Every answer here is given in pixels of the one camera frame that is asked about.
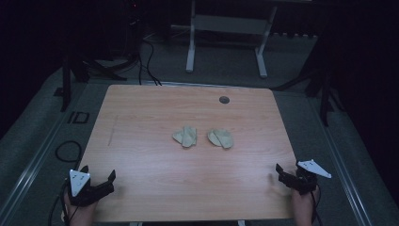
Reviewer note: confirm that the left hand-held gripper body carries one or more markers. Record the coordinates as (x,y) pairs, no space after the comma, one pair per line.
(82,188)

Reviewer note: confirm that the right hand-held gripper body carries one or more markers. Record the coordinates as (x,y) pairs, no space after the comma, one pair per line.
(306,177)

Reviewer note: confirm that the beige sock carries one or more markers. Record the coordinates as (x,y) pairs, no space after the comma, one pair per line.
(186,137)
(221,138)

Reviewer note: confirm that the person's left hand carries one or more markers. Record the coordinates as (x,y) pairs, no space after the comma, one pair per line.
(81,215)

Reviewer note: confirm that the person's right hand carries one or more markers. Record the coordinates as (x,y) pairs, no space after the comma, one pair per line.
(302,208)

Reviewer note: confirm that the white table leg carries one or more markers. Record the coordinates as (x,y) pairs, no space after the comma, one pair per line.
(241,223)
(135,224)

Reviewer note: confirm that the grey round table grommet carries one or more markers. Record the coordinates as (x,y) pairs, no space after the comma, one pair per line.
(224,100)

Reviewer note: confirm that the black metal stand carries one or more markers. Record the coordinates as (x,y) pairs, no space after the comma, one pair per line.
(83,70)
(323,88)

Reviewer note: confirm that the metal floor rail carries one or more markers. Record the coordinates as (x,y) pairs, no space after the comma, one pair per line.
(345,179)
(28,175)

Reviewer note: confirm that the white desk frame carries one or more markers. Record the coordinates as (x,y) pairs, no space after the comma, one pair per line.
(226,24)

